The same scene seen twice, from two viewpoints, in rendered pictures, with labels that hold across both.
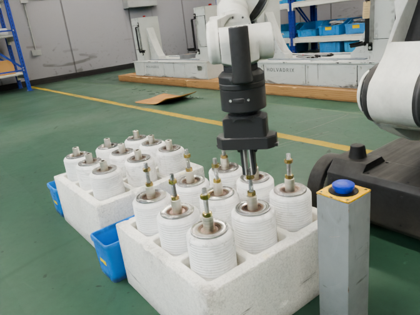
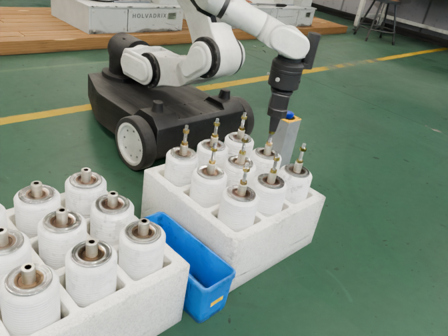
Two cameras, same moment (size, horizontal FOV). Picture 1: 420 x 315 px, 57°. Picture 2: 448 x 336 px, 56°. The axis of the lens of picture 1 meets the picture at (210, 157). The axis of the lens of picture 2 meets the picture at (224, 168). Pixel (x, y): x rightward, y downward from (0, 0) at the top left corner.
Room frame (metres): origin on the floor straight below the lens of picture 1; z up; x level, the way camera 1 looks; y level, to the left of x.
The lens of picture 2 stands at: (1.14, 1.03, 0.82)
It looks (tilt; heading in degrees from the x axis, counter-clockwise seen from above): 29 degrees down; 257
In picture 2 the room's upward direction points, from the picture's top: 10 degrees clockwise
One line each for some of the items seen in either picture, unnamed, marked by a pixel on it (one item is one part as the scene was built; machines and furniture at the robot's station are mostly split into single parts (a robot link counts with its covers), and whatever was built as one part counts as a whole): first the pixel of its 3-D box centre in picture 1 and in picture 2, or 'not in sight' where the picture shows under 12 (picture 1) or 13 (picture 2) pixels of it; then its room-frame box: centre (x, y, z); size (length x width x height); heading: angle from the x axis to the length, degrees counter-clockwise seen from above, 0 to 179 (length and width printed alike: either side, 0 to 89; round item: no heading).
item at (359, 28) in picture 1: (365, 24); not in sight; (5.78, -2.43, 0.36); 0.50 x 0.38 x 0.21; 127
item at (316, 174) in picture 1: (331, 184); (135, 143); (1.15, -0.38, 0.10); 0.20 x 0.05 x 0.20; 126
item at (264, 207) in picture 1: (252, 207); (267, 153); (0.75, -0.08, 0.25); 0.08 x 0.08 x 0.01
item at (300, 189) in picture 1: (290, 189); (240, 137); (0.82, -0.17, 0.25); 0.08 x 0.08 x 0.01
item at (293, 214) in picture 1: (291, 224); (235, 162); (0.82, -0.17, 0.16); 0.10 x 0.10 x 0.18
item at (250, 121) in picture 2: not in sight; (234, 119); (0.72, -0.69, 0.10); 0.20 x 0.05 x 0.20; 126
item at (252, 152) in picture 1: (254, 159); not in sight; (0.75, -0.09, 0.36); 0.03 x 0.02 x 0.06; 163
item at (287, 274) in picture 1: (225, 251); (231, 207); (0.85, -0.01, 0.09); 0.39 x 0.39 x 0.18; 35
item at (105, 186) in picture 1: (110, 197); (140, 265); (1.12, 0.32, 0.16); 0.10 x 0.10 x 0.18
